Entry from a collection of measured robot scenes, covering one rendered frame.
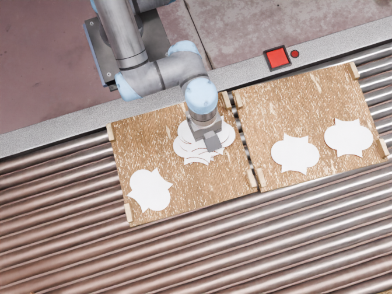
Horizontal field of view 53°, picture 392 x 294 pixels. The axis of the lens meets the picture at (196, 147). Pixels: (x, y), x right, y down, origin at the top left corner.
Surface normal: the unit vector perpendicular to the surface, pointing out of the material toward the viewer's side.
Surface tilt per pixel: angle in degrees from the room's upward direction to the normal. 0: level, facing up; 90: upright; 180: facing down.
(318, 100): 0
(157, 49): 1
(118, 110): 0
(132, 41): 49
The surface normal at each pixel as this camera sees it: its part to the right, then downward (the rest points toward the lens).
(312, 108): -0.05, -0.25
